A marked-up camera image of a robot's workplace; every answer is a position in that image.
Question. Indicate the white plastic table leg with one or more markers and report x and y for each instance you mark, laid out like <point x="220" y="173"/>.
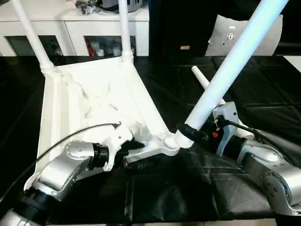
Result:
<point x="124" y="30"/>
<point x="33" y="35"/>
<point x="201" y="77"/>
<point x="235" y="58"/>

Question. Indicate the white plastic table top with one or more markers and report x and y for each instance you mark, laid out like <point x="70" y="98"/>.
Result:
<point x="94" y="94"/>

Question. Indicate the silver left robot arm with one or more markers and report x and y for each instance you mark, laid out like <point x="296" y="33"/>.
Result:
<point x="58" y="164"/>

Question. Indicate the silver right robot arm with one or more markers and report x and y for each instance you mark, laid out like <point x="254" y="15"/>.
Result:
<point x="270" y="164"/>

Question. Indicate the black work mat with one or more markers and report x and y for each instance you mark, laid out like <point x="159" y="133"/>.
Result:
<point x="188" y="188"/>

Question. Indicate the red box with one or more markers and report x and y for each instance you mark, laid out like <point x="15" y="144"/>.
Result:
<point x="90" y="48"/>

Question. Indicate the black box with gold label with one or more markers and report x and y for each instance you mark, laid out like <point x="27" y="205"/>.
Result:
<point x="176" y="23"/>

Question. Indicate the grey bag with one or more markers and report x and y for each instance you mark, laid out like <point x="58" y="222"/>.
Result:
<point x="110" y="4"/>

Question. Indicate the white cabinet with glass doors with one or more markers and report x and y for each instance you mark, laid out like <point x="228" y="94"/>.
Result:
<point x="47" y="26"/>

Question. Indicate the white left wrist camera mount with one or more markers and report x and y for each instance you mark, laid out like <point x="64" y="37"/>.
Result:
<point x="117" y="139"/>

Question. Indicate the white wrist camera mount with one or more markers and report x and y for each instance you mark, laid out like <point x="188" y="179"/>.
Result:
<point x="117" y="139"/>
<point x="227" y="113"/>

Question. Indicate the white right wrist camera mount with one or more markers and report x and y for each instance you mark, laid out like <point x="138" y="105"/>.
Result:
<point x="227" y="113"/>

